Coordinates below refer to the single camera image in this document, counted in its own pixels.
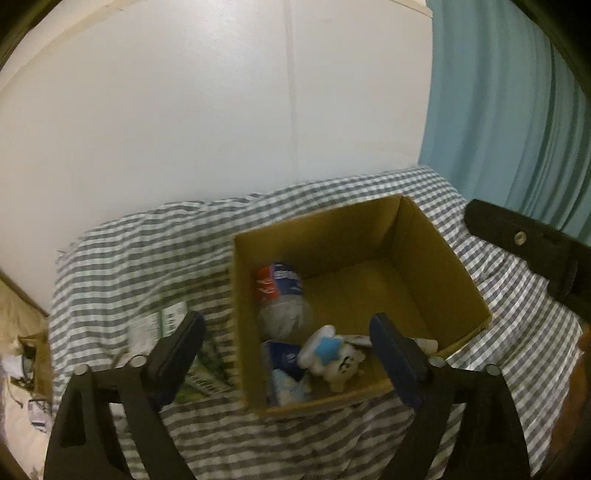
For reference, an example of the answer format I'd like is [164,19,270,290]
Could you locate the green white medicine box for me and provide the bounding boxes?
[124,301,230,407]

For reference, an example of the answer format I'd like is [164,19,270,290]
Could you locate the white plush toy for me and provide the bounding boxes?
[297,325,366,393]

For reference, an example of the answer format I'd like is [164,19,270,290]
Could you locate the blue tissue pack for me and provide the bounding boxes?
[260,340,311,407]

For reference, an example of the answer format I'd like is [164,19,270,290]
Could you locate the large cardboard box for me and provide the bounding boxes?
[230,195,491,418]

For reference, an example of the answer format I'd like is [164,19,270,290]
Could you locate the white tube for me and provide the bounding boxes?
[342,335,439,355]

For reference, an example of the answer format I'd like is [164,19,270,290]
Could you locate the cream duvet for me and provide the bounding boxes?
[1,354,52,479]

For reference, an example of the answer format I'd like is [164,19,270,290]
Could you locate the small cardboard box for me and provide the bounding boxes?
[18,330,54,403]

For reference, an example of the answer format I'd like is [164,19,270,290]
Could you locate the beige pillow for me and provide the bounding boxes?
[0,280,47,355]

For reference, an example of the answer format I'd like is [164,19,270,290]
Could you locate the teal curtain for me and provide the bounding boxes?
[420,1,590,243]

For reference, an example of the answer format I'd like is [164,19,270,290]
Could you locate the grey white checkered bedsheet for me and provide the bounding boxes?
[49,166,581,479]

